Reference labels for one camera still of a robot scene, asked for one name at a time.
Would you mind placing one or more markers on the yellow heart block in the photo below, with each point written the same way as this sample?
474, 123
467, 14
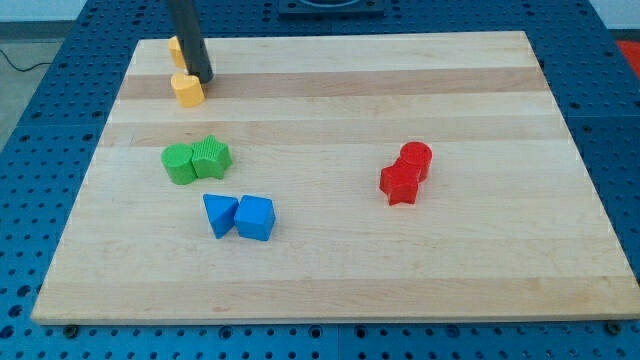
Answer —
187, 89

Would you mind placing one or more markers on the yellow hexagon block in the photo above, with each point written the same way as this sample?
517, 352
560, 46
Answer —
176, 52

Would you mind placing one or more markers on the blue cube block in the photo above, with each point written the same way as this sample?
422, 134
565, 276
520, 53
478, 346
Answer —
255, 217

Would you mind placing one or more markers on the red star block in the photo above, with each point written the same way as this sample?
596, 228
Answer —
400, 182

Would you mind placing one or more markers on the wooden board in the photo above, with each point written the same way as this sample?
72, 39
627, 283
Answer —
507, 226

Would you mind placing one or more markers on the red cylinder block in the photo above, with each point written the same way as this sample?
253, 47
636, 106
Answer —
417, 155

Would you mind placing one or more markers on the blue triangle block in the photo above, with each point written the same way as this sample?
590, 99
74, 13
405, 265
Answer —
220, 212

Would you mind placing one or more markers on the green star block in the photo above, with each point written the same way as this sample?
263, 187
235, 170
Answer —
211, 158

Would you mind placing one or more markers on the green cylinder block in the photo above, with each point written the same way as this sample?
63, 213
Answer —
177, 162

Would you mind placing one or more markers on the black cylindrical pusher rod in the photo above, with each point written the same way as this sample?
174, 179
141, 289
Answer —
186, 22

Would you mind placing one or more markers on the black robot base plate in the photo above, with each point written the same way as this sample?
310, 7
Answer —
330, 7

